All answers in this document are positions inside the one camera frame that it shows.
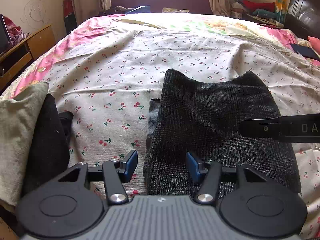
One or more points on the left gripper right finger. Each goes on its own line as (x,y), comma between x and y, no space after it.
(210,174)

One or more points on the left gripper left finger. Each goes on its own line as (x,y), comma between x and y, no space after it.
(113,174)

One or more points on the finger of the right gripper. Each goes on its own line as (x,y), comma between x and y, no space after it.
(294,128)

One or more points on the dark grey checked pants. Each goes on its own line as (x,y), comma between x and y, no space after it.
(203,118)

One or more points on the black folded cloth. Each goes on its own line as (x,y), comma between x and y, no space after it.
(49,152)

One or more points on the dark blue flat book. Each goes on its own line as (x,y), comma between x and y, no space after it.
(307,52)

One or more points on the pink pillow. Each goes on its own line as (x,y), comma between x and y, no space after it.
(315,43)

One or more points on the white cherry print sheet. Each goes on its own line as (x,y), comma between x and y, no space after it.
(106,127)

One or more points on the grey green folded cloth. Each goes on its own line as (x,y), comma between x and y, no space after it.
(18,121)

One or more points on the dark wooden headboard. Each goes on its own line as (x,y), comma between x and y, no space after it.
(303,18)

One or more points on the red cloth pile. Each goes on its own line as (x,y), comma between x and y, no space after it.
(252,6)

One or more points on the pink floral bedsheet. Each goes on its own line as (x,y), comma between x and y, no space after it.
(125,27)

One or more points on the wooden side cabinet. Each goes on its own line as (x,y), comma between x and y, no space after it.
(22,55)

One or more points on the blue bag on bench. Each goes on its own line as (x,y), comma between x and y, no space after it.
(138,10)

